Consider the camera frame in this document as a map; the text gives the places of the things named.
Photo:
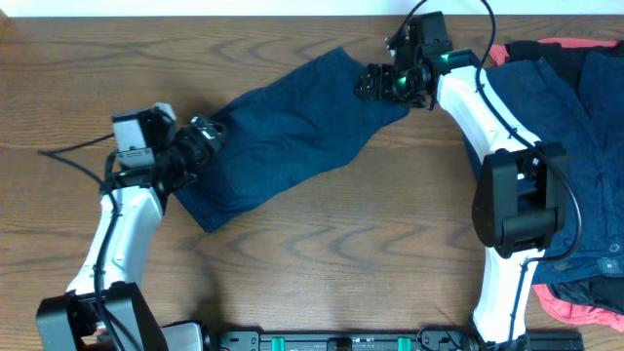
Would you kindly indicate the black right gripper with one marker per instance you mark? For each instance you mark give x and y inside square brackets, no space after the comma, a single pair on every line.
[369,76]

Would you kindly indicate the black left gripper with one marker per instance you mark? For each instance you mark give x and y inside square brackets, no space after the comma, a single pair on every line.
[206,135]

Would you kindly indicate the dark blue shorts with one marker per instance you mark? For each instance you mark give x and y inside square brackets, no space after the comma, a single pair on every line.
[306,123]

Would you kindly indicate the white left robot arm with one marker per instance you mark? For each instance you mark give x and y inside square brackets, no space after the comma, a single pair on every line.
[106,294]

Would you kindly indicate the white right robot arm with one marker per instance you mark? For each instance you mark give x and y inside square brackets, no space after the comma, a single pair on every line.
[521,195]

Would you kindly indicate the pink red garment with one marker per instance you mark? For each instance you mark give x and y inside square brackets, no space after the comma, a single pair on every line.
[575,307]

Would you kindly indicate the dark navy garment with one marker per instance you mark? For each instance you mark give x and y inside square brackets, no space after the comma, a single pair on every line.
[601,91]

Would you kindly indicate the black garment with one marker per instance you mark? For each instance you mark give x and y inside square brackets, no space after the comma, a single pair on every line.
[560,58]

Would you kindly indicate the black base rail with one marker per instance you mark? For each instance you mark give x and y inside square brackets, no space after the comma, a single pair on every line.
[428,338]

